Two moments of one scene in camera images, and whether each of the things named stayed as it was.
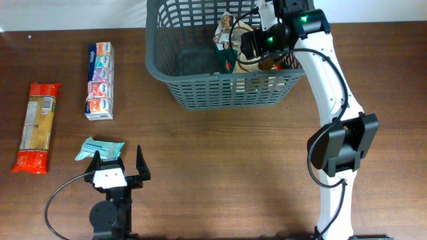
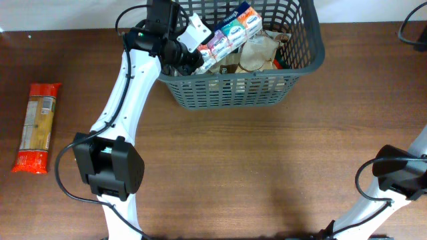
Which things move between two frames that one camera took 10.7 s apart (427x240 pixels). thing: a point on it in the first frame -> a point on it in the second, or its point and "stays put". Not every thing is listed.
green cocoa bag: [224, 59] -> [279, 63]
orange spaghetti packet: [33, 156] stays put
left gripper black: [136, 182] -> [189, 66]
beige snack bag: [227, 37] -> [229, 67]
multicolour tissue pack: [99, 97] -> [242, 23]
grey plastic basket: [179, 50] stays put
